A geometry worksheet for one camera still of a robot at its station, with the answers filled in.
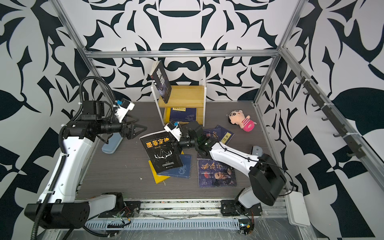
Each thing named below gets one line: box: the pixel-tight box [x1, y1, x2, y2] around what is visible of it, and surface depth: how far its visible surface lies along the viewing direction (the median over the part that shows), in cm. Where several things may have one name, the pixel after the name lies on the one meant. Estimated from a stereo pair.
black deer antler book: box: [139, 130, 184, 174], surface depth 73 cm
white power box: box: [284, 190, 311, 227], surface depth 71 cm
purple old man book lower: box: [197, 158, 237, 188], surface depth 85 cm
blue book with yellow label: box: [170, 107, 197, 122], surface depth 108 cm
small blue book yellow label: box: [215, 124, 235, 145], surface depth 103 cm
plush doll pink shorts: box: [226, 109, 257, 132], surface depth 104 cm
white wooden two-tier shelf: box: [151, 65, 207, 127], surface depth 106 cm
